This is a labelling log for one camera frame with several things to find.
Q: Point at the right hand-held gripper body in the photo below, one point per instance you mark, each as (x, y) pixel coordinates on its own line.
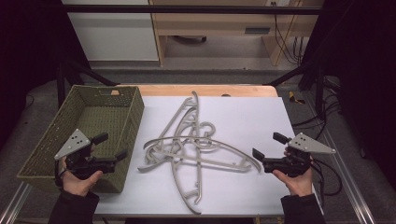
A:
(306, 145)

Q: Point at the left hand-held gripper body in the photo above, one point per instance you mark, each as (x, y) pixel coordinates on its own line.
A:
(74, 144)

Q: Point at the green woven basket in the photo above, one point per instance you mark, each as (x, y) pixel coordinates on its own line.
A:
(93, 115)

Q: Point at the grey plastic clothes hanger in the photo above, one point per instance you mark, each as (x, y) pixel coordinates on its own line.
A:
(179, 186)
(174, 119)
(224, 144)
(196, 107)

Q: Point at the person's right hand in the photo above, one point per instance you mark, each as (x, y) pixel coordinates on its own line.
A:
(299, 185)

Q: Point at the person's left hand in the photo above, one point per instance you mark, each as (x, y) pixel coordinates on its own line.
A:
(77, 185)

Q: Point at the yellow and black tool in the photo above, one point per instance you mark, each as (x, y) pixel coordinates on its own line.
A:
(293, 98)

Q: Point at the black metal stand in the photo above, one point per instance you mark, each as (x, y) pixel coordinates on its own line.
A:
(74, 74)
(311, 74)

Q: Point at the black curtain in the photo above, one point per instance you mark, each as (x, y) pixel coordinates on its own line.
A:
(364, 77)
(28, 62)

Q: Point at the white cabinet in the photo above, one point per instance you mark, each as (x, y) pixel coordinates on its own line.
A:
(115, 34)

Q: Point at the light wooden desk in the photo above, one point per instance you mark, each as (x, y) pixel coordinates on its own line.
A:
(218, 23)

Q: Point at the black chair base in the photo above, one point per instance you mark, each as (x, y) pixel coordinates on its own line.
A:
(190, 39)

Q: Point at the aluminium rail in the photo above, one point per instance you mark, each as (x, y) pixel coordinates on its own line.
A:
(345, 174)
(14, 203)

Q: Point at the black horizontal frame bar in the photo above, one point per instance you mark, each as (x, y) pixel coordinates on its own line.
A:
(186, 9)

